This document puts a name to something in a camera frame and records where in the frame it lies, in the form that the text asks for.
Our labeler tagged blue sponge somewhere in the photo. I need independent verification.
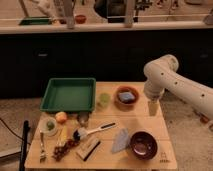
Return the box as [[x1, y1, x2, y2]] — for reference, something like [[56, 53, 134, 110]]
[[118, 92, 135, 103]]

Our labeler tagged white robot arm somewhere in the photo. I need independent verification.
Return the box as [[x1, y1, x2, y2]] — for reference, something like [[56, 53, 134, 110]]
[[143, 54, 213, 119]]

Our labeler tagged brown clay bowl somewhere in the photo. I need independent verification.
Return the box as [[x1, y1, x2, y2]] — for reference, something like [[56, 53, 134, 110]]
[[114, 86, 139, 107]]

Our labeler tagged dark maroon bowl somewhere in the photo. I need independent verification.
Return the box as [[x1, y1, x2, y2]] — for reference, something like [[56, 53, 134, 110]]
[[129, 131, 158, 160]]

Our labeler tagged wooden table board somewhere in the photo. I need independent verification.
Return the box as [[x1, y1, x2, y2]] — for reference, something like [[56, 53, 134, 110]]
[[25, 82, 177, 170]]

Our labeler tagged light blue cloth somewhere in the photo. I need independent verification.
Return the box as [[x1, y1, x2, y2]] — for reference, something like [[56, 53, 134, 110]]
[[111, 128, 130, 153]]

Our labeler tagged green cup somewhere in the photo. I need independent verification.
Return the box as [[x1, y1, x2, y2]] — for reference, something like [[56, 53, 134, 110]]
[[97, 93, 110, 108]]

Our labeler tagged grey metallic object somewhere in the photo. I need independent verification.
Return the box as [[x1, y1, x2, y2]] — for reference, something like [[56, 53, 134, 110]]
[[77, 112, 89, 127]]

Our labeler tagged green plastic tray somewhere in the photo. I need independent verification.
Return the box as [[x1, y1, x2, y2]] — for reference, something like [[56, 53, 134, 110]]
[[40, 78, 96, 113]]

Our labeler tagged wooden block with black edge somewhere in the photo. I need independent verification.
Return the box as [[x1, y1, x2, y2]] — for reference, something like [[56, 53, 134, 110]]
[[76, 136, 101, 161]]

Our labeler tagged orange fruit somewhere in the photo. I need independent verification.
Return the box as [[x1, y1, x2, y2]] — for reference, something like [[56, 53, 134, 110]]
[[55, 111, 67, 124]]

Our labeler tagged yellow corn cob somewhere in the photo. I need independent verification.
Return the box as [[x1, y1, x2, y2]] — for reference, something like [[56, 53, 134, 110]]
[[58, 126, 67, 147]]

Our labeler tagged bunch of dark grapes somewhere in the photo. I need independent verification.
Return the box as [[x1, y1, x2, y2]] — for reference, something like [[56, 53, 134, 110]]
[[52, 139, 79, 161]]

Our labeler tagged background red bowl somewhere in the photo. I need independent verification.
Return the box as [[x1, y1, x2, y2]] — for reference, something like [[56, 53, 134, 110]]
[[75, 15, 86, 24]]

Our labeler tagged silver fork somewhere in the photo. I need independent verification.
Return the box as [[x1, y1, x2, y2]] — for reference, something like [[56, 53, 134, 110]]
[[40, 132, 46, 163]]

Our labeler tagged black stand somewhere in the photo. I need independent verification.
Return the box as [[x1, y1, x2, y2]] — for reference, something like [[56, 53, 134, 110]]
[[19, 120, 30, 171]]

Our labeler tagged background green tray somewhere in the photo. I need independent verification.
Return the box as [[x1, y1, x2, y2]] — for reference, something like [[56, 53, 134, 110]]
[[19, 17, 51, 26]]

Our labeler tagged black cable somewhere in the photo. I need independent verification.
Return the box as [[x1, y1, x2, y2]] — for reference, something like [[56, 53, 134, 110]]
[[0, 117, 24, 141]]

